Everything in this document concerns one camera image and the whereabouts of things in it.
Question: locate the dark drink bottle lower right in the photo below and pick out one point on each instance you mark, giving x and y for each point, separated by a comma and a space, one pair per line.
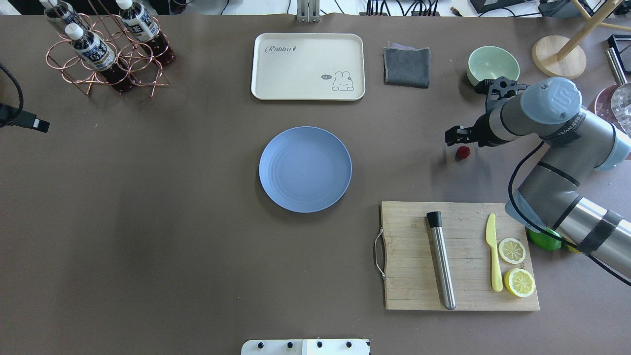
60, 14

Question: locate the dark drink bottle lower left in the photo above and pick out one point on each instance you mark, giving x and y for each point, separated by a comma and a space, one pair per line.
100, 57

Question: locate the dark drink bottle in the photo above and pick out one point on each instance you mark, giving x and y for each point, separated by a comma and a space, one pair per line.
146, 31
60, 14
100, 57

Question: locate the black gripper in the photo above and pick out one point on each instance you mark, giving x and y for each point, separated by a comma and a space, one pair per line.
481, 132

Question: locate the cream rabbit tray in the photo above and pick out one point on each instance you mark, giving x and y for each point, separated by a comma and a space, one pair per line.
308, 67

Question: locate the green bowl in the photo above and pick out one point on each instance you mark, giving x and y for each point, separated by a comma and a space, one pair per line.
491, 62

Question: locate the green lime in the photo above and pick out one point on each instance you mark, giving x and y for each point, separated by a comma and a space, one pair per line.
544, 241

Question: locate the lemon slice lower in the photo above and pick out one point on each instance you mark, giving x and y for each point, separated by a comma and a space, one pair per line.
512, 251

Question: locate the wooden round stand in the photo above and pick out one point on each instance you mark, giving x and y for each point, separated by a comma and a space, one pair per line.
560, 56

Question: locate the red strawberry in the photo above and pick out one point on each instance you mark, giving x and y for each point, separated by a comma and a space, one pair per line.
463, 152

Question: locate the yellow lemon lower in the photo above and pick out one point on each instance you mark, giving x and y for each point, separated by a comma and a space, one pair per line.
569, 246

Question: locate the copper wire bottle rack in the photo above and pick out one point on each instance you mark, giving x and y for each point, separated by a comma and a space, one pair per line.
120, 50

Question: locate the yellow plastic knife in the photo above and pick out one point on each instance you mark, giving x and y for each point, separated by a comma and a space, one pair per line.
490, 238

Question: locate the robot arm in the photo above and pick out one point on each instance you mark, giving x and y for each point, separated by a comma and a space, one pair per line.
579, 142

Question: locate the pink glass dish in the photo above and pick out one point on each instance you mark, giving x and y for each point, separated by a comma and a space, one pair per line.
612, 104

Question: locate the grey folded cloth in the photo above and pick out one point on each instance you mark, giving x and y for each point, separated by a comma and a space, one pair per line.
407, 66

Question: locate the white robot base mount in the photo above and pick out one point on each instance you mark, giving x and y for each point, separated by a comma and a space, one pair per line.
342, 346

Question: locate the blue round plate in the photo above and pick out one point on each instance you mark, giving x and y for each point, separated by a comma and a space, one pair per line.
305, 169

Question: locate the dark drink bottle top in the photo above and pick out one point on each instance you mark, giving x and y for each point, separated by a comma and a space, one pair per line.
146, 31

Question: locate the wooden cutting board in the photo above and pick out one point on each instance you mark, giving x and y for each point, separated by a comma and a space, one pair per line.
411, 272

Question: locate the steel muddler black tip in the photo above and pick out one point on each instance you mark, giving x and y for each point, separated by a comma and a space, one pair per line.
444, 273

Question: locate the lemon half upper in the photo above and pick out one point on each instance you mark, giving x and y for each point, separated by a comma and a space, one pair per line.
519, 282

